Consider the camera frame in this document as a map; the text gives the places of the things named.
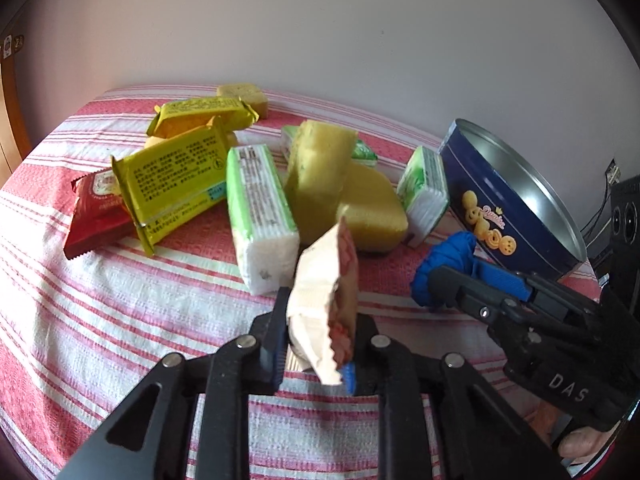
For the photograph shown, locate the blue cloth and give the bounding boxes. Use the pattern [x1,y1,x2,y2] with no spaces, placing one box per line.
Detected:
[410,232,533,311]

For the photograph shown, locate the small green tissue pack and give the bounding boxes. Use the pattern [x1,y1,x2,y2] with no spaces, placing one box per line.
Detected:
[397,146,449,247]

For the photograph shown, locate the yellow rounded sponge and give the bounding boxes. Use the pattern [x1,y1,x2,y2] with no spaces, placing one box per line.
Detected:
[336,162,408,252]

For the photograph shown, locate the beige red snack packet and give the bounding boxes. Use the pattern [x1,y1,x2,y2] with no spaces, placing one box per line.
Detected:
[286,220,359,386]

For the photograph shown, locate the yellow sponge wedge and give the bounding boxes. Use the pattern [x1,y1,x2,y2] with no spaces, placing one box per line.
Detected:
[284,119,358,246]

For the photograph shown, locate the long green tissue pack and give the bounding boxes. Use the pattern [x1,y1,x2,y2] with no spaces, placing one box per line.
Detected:
[227,144,299,296]

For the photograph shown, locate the large yellow snack packet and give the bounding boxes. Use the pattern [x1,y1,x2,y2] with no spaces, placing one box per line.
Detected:
[111,117,230,256]

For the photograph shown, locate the small yellow sponge block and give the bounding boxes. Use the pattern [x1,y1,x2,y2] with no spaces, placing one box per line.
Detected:
[216,82,269,119]

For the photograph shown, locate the right hand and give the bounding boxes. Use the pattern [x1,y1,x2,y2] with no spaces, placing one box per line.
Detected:
[530,401,620,464]

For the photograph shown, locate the blue round cookie tin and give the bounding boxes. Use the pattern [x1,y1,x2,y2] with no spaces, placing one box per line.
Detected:
[438,118,587,281]

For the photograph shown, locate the green tissue pack rear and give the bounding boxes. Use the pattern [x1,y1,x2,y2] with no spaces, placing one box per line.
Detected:
[280,125,378,167]

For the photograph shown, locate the black cable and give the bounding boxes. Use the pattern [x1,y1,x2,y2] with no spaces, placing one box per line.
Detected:
[581,159,622,248]

